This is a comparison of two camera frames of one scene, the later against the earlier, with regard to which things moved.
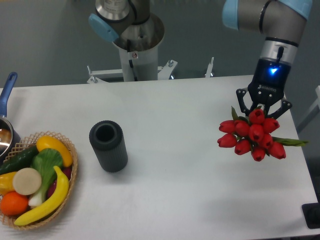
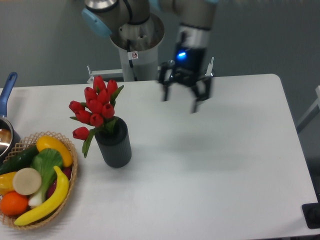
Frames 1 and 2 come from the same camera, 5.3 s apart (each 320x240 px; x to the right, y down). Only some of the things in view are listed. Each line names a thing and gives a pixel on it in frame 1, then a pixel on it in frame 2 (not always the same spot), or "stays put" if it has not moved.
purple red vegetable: x=67 y=171 stays put
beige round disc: x=27 y=181 stays put
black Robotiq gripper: x=268 y=87 to x=189 y=65
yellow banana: x=52 y=205 stays put
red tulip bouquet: x=254 y=135 to x=97 y=110
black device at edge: x=311 y=213 stays put
